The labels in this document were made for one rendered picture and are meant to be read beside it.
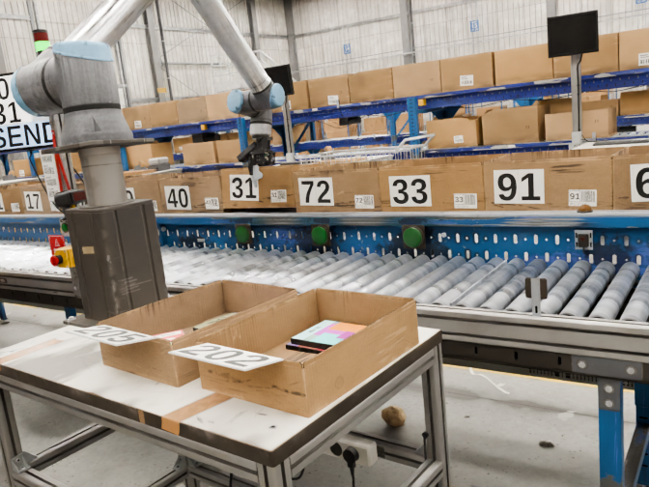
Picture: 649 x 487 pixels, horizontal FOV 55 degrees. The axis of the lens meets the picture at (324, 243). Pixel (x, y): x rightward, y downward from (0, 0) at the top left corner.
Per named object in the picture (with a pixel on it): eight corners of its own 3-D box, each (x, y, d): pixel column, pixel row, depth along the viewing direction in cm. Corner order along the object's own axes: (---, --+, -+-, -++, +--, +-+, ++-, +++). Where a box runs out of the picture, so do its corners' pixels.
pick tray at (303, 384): (199, 388, 123) (191, 340, 122) (319, 326, 153) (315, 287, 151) (309, 419, 106) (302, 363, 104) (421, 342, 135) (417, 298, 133)
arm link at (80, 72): (85, 102, 159) (73, 32, 157) (46, 112, 169) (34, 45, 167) (132, 102, 172) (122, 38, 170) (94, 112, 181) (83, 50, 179)
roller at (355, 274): (305, 308, 185) (303, 293, 184) (387, 265, 227) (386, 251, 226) (319, 310, 182) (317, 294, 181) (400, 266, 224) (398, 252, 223)
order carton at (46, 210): (24, 215, 360) (18, 186, 357) (69, 207, 384) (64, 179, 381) (65, 215, 338) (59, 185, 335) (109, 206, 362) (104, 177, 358)
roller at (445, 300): (426, 321, 163) (425, 302, 162) (492, 270, 205) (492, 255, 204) (444, 323, 160) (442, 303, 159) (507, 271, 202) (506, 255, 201)
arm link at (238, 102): (245, 85, 240) (266, 92, 250) (223, 90, 247) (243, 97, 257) (245, 109, 240) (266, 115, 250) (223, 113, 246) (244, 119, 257)
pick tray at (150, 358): (100, 364, 143) (93, 323, 141) (226, 313, 171) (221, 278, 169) (178, 388, 125) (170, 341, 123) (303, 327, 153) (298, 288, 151)
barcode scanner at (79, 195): (76, 217, 222) (69, 188, 220) (58, 222, 229) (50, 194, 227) (93, 214, 227) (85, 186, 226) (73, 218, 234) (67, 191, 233)
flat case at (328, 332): (362, 357, 126) (361, 350, 125) (291, 344, 137) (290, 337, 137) (396, 334, 136) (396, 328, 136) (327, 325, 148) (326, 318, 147)
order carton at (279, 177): (222, 208, 272) (219, 169, 270) (265, 204, 296) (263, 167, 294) (294, 207, 249) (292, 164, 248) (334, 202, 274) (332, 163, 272)
